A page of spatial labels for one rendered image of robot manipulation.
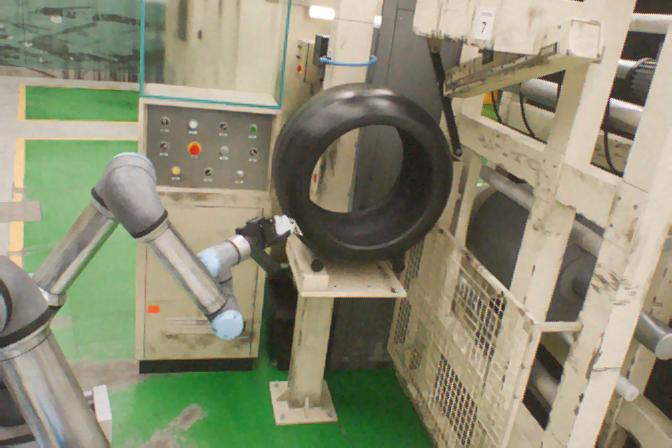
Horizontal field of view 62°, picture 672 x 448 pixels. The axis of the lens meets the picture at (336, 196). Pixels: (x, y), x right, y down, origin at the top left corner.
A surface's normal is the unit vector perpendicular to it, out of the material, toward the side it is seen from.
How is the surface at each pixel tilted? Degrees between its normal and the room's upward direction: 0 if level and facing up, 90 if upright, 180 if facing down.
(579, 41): 72
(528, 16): 90
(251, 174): 90
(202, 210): 90
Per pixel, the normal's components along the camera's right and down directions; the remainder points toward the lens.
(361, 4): 0.22, 0.34
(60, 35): 0.46, 0.34
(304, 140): -0.43, -0.15
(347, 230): 0.18, -0.58
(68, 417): 0.72, 0.04
